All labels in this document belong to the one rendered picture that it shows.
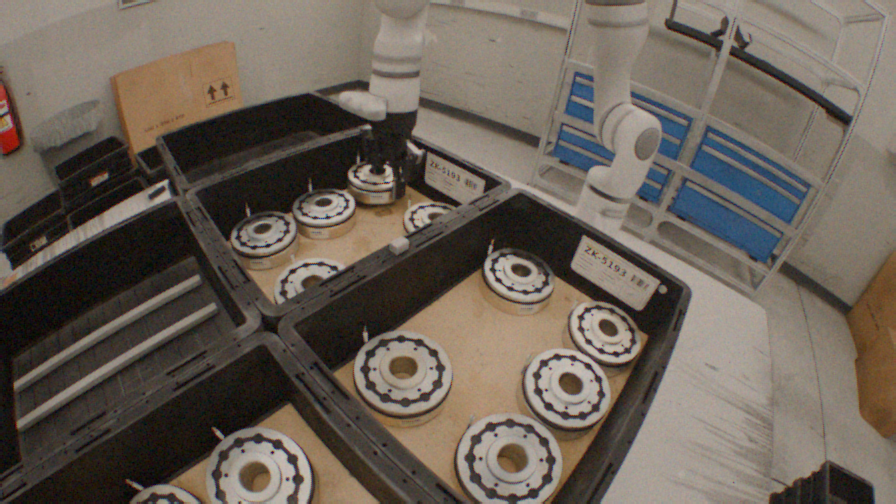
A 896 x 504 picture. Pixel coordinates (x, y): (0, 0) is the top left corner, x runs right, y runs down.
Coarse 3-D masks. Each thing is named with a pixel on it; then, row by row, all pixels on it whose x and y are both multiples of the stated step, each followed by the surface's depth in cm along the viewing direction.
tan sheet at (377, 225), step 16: (416, 192) 69; (368, 208) 63; (384, 208) 63; (400, 208) 64; (368, 224) 59; (384, 224) 60; (400, 224) 60; (304, 240) 54; (320, 240) 55; (336, 240) 55; (352, 240) 56; (368, 240) 56; (384, 240) 57; (304, 256) 52; (320, 256) 52; (336, 256) 53; (352, 256) 53; (256, 272) 48; (272, 272) 48; (272, 288) 46
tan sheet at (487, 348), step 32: (416, 320) 46; (448, 320) 46; (480, 320) 47; (512, 320) 48; (544, 320) 48; (448, 352) 43; (480, 352) 43; (512, 352) 44; (640, 352) 45; (352, 384) 38; (480, 384) 40; (512, 384) 40; (448, 416) 36; (480, 416) 37; (416, 448) 33; (448, 448) 33; (576, 448) 34; (448, 480) 31
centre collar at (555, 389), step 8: (560, 368) 38; (568, 368) 38; (576, 368) 38; (552, 376) 37; (560, 376) 38; (576, 376) 38; (584, 376) 37; (552, 384) 36; (584, 384) 37; (552, 392) 36; (560, 392) 36; (584, 392) 36; (560, 400) 35; (568, 400) 35; (576, 400) 35; (584, 400) 35
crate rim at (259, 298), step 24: (312, 144) 58; (432, 144) 63; (480, 168) 58; (192, 192) 44; (456, 216) 46; (216, 240) 37; (408, 240) 42; (240, 264) 35; (360, 264) 38; (312, 288) 34; (264, 312) 31; (288, 312) 32
